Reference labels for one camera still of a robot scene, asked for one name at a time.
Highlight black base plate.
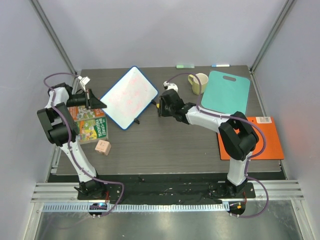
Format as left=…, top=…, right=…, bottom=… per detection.
left=74, top=173, right=256, bottom=203

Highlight white slotted cable duct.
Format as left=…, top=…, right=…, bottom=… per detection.
left=42, top=202, right=230, bottom=213

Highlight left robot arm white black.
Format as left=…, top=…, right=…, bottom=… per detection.
left=37, top=83, right=107, bottom=200

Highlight green treehouse book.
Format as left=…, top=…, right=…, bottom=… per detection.
left=76, top=117, right=109, bottom=144

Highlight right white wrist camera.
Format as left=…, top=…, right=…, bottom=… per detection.
left=163, top=81, right=179, bottom=92

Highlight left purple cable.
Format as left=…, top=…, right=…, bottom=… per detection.
left=43, top=72, right=125, bottom=218

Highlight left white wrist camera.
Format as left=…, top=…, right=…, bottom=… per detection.
left=76, top=75, right=91, bottom=92

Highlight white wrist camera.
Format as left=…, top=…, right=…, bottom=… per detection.
left=163, top=81, right=179, bottom=92
left=76, top=75, right=91, bottom=92

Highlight orange clipboard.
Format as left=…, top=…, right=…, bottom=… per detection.
left=217, top=116, right=285, bottom=161

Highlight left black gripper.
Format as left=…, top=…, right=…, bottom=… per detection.
left=66, top=89, right=108, bottom=111

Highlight blue white marker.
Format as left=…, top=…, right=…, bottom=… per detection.
left=211, top=64, right=231, bottom=68

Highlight teal cutting board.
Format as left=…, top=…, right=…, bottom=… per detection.
left=201, top=70, right=251, bottom=114

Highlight pale yellow mug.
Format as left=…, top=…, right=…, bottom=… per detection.
left=187, top=73, right=209, bottom=95

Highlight orange treehouse book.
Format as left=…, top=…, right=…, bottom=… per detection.
left=68, top=106, right=105, bottom=122

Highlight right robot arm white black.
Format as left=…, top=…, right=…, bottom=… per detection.
left=158, top=89, right=259, bottom=198

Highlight pink cube power adapter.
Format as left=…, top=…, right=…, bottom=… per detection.
left=95, top=140, right=111, bottom=156

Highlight green eraser block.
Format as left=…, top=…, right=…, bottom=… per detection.
left=176, top=64, right=195, bottom=69

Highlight blue framed whiteboard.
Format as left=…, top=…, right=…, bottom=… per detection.
left=100, top=66, right=159, bottom=130

